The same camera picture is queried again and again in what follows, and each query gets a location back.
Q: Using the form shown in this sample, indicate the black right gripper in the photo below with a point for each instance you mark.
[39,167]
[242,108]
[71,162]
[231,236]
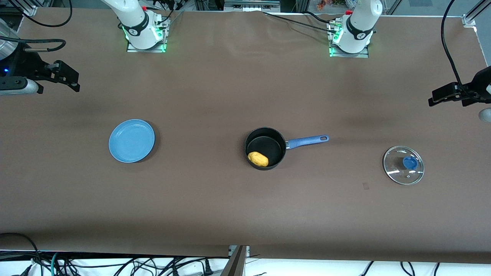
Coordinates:
[26,64]

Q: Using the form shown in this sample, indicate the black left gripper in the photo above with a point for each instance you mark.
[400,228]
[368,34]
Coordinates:
[480,83]

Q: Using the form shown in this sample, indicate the glass lid with blue knob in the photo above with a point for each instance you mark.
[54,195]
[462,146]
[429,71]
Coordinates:
[409,163]

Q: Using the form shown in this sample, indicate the yellow potato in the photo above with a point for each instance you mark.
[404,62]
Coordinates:
[258,159]

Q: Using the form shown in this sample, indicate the metal base plate left arm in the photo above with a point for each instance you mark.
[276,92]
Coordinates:
[364,55]

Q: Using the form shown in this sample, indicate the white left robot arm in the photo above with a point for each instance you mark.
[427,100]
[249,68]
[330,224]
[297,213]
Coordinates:
[358,23]

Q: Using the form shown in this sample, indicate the blue round plate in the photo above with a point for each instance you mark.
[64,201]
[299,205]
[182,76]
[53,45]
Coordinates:
[131,141]

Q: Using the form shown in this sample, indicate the black power plug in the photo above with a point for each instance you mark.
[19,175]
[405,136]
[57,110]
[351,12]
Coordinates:
[208,268]

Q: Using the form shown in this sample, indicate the silver corner bracket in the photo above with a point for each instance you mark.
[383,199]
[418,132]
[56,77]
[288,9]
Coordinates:
[30,10]
[469,20]

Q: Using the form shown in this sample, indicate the aluminium frame rail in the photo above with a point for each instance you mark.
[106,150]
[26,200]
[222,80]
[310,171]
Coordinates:
[251,5]

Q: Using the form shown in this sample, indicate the grey aluminium profile post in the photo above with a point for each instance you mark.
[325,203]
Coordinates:
[236,264]

